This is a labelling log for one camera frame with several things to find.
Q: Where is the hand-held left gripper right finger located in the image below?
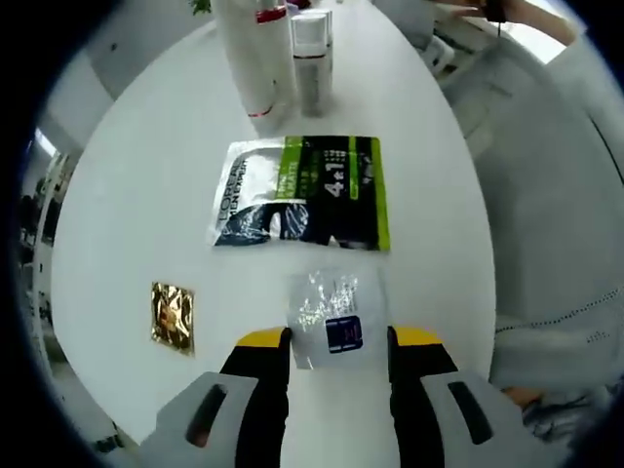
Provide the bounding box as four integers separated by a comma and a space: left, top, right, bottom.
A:
387, 324, 552, 468

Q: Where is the white red-collar pump skincare bottle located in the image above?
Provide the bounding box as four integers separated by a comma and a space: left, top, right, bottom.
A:
214, 0, 299, 120

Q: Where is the gold skincare sachet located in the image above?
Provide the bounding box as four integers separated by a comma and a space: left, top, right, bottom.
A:
148, 280, 197, 359

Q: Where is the small red-label skincare bottle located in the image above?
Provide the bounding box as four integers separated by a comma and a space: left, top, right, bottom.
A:
291, 13, 330, 118

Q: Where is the clear plastic sample packet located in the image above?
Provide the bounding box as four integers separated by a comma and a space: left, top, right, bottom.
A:
286, 267, 391, 371

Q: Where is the green black skincare sachet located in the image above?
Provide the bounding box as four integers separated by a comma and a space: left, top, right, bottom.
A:
210, 135, 393, 254

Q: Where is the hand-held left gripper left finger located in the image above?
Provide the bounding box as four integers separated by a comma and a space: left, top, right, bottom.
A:
138, 326, 293, 468

